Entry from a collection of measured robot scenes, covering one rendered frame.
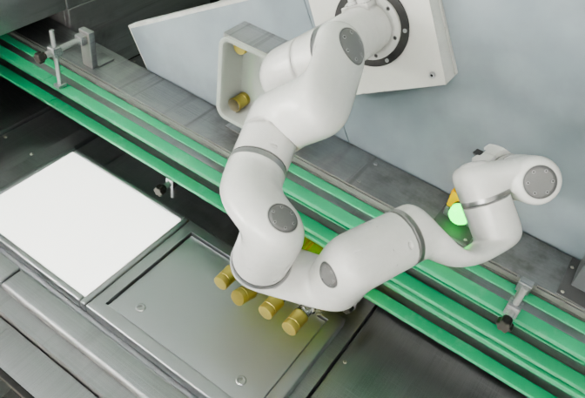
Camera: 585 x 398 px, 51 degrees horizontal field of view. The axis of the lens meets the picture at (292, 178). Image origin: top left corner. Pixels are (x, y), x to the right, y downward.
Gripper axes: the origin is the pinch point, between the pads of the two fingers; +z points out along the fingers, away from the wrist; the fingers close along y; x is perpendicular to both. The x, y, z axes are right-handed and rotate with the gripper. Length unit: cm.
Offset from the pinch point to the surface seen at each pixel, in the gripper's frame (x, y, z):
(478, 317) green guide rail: 19.6, -21.2, -0.2
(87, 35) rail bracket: 49, 86, 41
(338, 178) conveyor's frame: 23.0, 16.7, 12.4
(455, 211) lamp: 9.3, -2.7, 2.2
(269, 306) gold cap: 50, 7, 0
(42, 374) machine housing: 95, 26, 0
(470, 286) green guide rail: 17.0, -14.2, -4.0
